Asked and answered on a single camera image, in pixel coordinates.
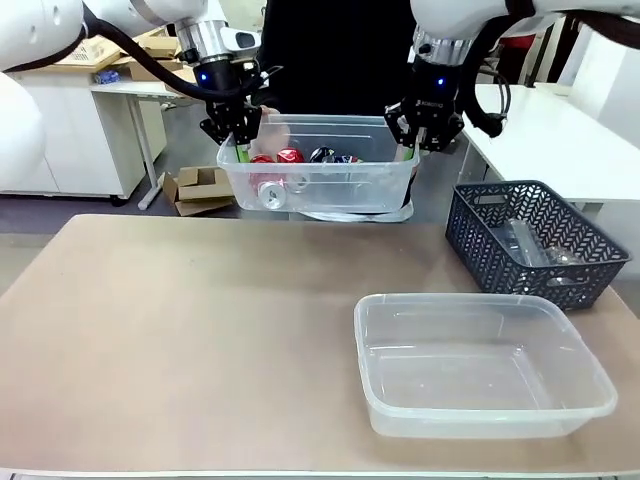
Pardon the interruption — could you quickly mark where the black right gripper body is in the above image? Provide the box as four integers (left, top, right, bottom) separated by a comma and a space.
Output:
403, 59, 464, 120

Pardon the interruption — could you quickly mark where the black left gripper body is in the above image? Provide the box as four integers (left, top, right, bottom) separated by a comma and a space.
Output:
192, 56, 262, 105

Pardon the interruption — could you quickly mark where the clear plastic container with cans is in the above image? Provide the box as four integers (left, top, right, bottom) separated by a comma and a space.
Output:
216, 113, 422, 215

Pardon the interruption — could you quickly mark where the dark grey plastic basket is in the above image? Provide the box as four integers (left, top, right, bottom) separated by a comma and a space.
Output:
445, 179, 633, 313

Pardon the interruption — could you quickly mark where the person right hand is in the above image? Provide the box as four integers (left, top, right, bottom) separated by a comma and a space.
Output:
249, 104, 292, 156

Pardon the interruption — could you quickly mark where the open cardboard box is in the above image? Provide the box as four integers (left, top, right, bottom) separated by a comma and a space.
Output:
161, 166, 237, 218

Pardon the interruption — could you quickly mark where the brown cardboard box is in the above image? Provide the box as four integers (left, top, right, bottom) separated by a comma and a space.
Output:
119, 27, 187, 85

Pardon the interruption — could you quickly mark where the red can with silver end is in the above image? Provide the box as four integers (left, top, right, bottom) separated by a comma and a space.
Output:
249, 172, 289, 211

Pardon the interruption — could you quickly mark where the white height-adjustable desk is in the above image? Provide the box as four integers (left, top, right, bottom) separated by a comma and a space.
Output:
89, 79, 187, 211

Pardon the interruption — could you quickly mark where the person black clothing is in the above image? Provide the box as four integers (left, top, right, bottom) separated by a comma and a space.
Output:
258, 0, 417, 120

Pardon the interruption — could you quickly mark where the white office table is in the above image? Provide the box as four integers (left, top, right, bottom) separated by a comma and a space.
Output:
458, 82, 640, 214

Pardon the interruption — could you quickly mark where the white plastic bag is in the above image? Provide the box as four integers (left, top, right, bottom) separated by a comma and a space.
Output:
298, 202, 416, 225

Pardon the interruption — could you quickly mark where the clear plastic bottle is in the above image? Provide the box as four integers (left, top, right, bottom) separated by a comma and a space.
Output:
543, 245, 587, 267
499, 216, 547, 267

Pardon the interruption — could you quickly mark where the white cabinet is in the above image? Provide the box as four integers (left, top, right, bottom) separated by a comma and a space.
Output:
0, 72, 169, 202

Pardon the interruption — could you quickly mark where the flat printed cardboard box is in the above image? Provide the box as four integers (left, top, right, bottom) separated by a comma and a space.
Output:
53, 37, 122, 70

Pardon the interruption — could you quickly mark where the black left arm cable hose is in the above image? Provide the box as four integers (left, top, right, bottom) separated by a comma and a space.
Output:
81, 13, 251, 102

